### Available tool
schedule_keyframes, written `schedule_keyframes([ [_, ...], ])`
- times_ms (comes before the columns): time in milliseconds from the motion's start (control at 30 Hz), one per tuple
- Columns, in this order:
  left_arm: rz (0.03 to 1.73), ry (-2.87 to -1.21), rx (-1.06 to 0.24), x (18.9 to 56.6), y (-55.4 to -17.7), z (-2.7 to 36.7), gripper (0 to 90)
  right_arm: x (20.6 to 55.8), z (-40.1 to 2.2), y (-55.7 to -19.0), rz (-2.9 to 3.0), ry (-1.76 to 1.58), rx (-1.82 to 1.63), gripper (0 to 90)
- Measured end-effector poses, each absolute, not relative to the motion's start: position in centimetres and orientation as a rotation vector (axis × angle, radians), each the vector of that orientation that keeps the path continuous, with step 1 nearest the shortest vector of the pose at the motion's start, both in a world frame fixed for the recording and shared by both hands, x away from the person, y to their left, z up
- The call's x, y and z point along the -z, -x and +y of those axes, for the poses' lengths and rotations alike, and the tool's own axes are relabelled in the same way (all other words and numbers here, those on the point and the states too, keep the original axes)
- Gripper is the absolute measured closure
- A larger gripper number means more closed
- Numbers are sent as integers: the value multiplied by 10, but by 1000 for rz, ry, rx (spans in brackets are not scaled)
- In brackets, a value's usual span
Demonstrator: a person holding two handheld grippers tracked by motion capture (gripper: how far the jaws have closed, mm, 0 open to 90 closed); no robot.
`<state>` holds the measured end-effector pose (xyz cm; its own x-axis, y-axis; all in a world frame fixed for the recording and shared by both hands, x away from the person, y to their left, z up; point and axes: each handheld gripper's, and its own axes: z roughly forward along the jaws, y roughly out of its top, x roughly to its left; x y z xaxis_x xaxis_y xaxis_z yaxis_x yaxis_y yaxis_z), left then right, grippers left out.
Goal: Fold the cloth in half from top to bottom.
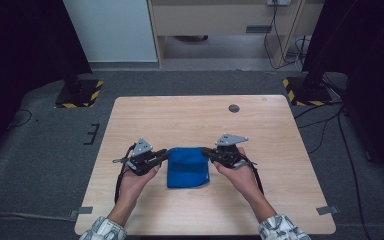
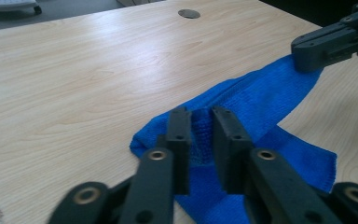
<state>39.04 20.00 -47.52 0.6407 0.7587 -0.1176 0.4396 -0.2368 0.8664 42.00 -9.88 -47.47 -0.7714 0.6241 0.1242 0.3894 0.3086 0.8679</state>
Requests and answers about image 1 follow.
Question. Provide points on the light wooden desk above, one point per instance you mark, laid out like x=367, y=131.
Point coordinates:
x=213, y=18

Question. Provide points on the white power strip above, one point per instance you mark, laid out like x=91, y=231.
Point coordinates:
x=279, y=2

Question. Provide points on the black curtain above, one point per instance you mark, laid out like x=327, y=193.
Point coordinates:
x=363, y=50
x=20, y=50

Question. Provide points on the person's right hand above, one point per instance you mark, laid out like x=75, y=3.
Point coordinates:
x=241, y=180

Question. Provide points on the person's left hand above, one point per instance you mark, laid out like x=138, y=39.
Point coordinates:
x=135, y=186

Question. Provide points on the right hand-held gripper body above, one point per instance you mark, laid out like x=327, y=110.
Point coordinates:
x=228, y=155

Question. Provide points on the grey tape piece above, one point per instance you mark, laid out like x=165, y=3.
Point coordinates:
x=327, y=210
x=81, y=211

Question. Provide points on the blue cloth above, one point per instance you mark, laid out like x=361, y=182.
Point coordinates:
x=186, y=168

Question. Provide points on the black yellow striped stand base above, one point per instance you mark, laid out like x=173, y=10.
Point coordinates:
x=308, y=93
x=80, y=95

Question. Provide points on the white cabinet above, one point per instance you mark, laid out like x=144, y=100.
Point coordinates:
x=110, y=30

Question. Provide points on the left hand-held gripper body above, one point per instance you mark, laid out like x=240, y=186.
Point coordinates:
x=141, y=161

